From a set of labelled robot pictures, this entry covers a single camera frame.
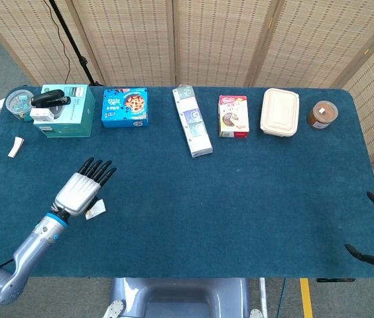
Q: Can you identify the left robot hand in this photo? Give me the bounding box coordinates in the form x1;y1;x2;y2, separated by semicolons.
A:
53;157;117;217

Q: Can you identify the black stapler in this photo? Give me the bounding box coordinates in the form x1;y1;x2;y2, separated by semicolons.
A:
31;89;72;107

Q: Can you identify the thin black cable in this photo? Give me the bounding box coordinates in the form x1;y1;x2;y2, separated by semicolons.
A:
42;0;72;85

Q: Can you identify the blue floor cable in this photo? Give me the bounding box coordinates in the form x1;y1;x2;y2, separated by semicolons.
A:
277;278;288;318

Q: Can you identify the grey robot torso base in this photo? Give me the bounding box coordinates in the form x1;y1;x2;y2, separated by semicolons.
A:
102;277;264;318

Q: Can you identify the beige lidded food container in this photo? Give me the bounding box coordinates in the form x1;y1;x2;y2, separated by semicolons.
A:
260;87;300;136

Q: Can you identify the clear cup with clips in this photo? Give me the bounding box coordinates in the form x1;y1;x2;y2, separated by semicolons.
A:
5;89;34;122

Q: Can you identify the teal Philips box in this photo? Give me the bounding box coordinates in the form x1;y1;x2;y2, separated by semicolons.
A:
33;83;96;138

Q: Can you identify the small white barcode box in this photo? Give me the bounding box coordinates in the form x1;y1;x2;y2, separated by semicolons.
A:
29;107;55;123

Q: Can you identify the blue table cloth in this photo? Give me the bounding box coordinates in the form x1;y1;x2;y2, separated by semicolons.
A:
0;85;374;279

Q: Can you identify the brown jar with clear lid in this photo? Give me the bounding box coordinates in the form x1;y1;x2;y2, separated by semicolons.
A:
306;100;339;131

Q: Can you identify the blue cookie box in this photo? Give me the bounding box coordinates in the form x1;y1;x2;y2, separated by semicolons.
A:
101;87;149;129

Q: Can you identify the long white box pack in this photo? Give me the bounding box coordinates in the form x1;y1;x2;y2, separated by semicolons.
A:
172;85;214;158

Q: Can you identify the red white dessert mix box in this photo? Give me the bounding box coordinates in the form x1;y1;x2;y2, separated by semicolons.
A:
218;95;250;138

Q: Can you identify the black tripod stand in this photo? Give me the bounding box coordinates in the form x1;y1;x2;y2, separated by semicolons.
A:
48;0;103;87

